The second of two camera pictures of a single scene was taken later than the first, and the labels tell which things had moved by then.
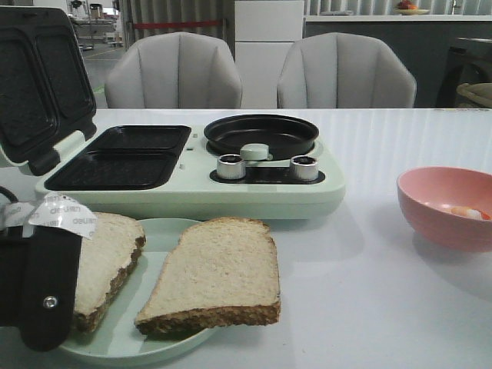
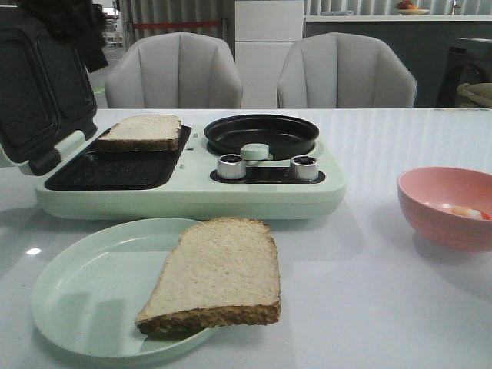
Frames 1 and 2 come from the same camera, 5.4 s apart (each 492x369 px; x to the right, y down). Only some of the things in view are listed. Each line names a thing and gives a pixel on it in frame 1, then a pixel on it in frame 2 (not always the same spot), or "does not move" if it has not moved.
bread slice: (221, 271) does not move
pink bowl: (427, 195) does not move
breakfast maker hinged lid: (45, 87) does not move
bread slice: (101, 260) -> (142, 133)
